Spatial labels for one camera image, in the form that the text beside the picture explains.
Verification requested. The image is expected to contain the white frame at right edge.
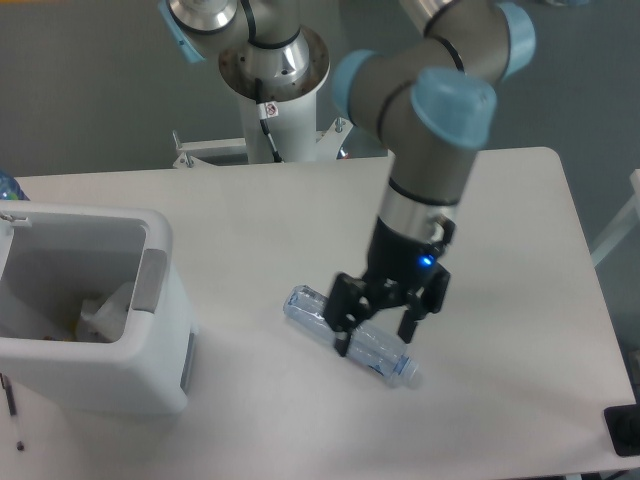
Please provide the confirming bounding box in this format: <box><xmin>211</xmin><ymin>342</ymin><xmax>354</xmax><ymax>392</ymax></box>
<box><xmin>590</xmin><ymin>169</ymin><xmax>639</xmax><ymax>267</ymax></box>

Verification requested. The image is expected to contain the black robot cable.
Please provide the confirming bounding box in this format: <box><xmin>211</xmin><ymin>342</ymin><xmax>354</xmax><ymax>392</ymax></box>
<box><xmin>253</xmin><ymin>77</ymin><xmax>286</xmax><ymax>164</ymax></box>

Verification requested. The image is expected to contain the clear plastic water bottle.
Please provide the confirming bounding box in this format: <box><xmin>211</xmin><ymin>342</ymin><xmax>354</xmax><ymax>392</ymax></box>
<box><xmin>284</xmin><ymin>284</ymin><xmax>425</xmax><ymax>389</ymax></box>

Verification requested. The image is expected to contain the crumpled white paper trash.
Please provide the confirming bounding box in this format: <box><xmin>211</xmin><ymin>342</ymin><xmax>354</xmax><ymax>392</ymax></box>
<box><xmin>74</xmin><ymin>282</ymin><xmax>134</xmax><ymax>343</ymax></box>

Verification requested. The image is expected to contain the black device at table corner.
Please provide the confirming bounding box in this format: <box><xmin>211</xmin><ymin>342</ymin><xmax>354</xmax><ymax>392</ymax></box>
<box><xmin>603</xmin><ymin>404</ymin><xmax>639</xmax><ymax>457</ymax></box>

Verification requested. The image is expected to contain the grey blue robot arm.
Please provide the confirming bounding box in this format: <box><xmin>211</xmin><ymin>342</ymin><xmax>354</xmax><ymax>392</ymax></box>
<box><xmin>159</xmin><ymin>1</ymin><xmax>536</xmax><ymax>355</ymax></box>

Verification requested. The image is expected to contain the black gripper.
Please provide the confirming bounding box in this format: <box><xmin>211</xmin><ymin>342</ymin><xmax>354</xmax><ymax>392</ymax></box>
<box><xmin>323</xmin><ymin>218</ymin><xmax>456</xmax><ymax>357</ymax></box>

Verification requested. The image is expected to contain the black pen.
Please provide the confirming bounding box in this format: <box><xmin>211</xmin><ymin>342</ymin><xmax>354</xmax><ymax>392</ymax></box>
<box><xmin>1</xmin><ymin>374</ymin><xmax>25</xmax><ymax>452</ymax></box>

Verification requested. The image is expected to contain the white plastic trash can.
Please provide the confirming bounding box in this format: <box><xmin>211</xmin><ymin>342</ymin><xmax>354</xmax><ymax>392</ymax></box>
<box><xmin>1</xmin><ymin>200</ymin><xmax>198</xmax><ymax>415</ymax></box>

